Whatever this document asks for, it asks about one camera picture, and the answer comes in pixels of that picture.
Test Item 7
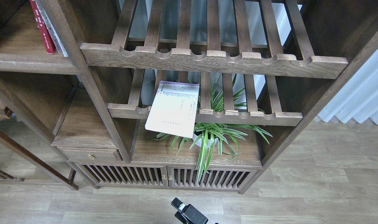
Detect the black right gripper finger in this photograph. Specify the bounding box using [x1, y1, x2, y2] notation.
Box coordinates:
[171, 198, 208, 224]
[175, 212, 188, 224]

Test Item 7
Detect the lavender white paperback book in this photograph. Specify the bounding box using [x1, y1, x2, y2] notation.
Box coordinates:
[145, 81, 200, 138]

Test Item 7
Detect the red paperback book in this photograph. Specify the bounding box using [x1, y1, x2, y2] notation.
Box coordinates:
[29, 0, 56, 55]

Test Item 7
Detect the white plant pot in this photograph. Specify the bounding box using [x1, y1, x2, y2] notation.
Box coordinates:
[192, 131, 227, 148]

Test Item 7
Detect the green spider plant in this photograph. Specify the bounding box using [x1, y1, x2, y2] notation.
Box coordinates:
[152, 75, 273, 184]

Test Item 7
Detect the dark wooden bookshelf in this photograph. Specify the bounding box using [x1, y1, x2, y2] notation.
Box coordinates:
[0, 0, 378, 194]

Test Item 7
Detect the upright white book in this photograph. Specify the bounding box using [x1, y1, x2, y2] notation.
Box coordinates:
[42, 7, 68, 57]

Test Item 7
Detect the white pleated curtain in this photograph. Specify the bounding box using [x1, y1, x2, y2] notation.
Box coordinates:
[317, 49, 378, 125]

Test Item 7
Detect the upright brown-spined book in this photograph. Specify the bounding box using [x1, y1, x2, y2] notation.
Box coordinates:
[35, 0, 68, 57]

